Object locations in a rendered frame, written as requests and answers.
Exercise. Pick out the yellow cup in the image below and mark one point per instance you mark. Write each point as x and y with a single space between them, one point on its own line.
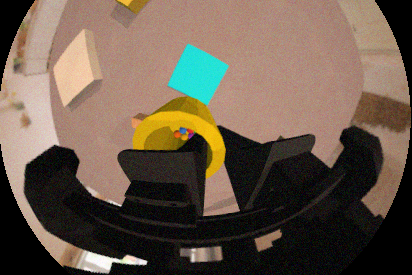
156 131

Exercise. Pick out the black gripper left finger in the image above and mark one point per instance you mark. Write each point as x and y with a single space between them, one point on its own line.
187 166

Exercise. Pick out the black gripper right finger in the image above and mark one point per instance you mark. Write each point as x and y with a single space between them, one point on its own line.
248 162

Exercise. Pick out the beige flat rectangular block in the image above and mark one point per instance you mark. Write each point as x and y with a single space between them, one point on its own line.
78 69

